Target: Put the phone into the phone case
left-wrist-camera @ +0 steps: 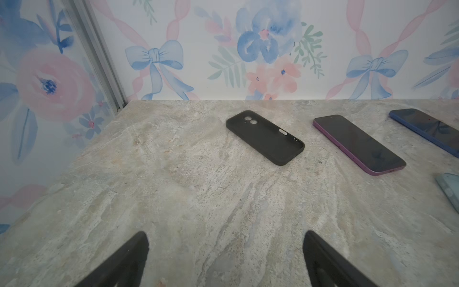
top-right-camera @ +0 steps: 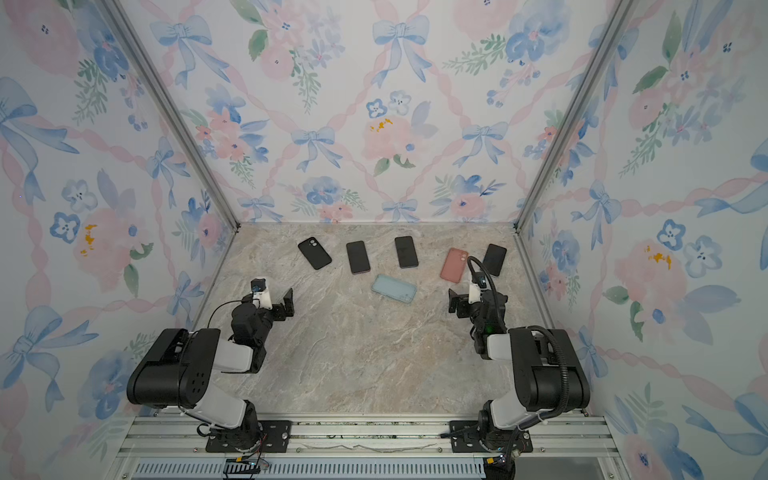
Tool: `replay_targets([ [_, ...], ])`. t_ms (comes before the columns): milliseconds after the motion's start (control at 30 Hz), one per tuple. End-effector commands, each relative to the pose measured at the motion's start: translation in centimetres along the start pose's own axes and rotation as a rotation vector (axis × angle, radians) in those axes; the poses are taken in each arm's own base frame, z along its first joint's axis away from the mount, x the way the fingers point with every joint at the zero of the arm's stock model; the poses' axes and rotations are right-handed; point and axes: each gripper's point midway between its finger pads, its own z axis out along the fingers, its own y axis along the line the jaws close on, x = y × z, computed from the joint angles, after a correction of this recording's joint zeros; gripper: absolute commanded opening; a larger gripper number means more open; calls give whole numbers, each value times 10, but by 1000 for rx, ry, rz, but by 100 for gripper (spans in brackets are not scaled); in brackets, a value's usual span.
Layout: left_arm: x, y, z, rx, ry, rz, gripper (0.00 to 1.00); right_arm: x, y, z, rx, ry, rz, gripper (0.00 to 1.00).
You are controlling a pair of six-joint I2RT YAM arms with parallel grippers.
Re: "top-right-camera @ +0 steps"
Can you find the corner aluminium post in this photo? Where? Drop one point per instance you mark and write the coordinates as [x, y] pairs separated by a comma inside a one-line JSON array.
[[118, 21], [608, 40]]

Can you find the blue phone black screen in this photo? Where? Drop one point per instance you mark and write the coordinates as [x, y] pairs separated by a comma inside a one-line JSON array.
[[406, 252]]

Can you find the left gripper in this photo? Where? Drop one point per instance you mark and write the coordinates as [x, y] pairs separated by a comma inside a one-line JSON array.
[[279, 306]]

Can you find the phone with pink edge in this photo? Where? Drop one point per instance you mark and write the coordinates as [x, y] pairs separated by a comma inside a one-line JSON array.
[[358, 257]]

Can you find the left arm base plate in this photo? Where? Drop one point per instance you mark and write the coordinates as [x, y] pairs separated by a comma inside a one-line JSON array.
[[272, 436]]

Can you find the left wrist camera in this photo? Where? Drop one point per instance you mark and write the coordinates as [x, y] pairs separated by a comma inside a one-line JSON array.
[[260, 293]]

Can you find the left corner aluminium post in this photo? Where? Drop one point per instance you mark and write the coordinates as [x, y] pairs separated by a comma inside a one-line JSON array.
[[118, 21]]

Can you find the pink phone case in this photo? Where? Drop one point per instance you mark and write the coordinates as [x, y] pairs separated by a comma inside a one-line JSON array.
[[454, 265]]

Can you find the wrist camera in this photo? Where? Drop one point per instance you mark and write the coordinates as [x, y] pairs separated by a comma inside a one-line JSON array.
[[260, 293], [474, 293]]

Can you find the aluminium rail frame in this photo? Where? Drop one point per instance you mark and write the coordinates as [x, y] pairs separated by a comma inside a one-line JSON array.
[[337, 446]]

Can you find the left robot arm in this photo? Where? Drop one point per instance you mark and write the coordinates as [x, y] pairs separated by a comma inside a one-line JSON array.
[[177, 370]]

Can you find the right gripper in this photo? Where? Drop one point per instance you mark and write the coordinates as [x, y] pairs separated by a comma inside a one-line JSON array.
[[463, 305]]

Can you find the black phone case with camera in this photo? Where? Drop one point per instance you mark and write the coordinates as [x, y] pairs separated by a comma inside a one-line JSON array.
[[314, 253]]

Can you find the black phone far right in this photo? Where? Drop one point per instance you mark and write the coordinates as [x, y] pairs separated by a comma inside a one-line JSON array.
[[494, 259]]

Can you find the light blue phone case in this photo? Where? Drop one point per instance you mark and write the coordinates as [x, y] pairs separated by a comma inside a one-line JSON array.
[[394, 289]]

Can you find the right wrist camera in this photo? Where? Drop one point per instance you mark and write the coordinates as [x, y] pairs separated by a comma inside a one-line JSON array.
[[474, 293]]

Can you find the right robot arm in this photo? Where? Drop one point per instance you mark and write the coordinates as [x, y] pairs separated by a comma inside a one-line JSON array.
[[547, 377]]

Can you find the right corner aluminium post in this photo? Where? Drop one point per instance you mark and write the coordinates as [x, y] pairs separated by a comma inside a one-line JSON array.
[[608, 40]]

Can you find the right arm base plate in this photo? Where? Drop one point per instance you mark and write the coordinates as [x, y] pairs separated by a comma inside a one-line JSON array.
[[469, 437]]

